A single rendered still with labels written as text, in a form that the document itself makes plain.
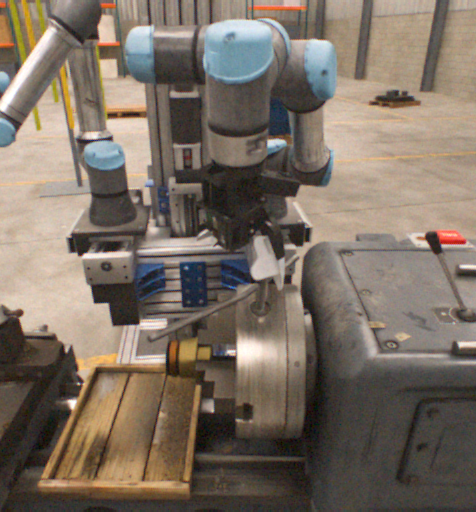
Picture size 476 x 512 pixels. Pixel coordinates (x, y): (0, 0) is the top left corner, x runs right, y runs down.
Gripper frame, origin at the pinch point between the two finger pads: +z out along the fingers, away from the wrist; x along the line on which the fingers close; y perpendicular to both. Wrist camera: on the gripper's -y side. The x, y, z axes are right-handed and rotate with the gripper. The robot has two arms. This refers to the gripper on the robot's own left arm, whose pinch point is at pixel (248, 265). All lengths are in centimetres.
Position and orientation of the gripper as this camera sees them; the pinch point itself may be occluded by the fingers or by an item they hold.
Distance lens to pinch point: 69.4
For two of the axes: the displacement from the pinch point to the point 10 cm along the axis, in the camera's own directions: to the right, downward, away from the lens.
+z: 0.0, 7.6, 6.5
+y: -7.1, 4.6, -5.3
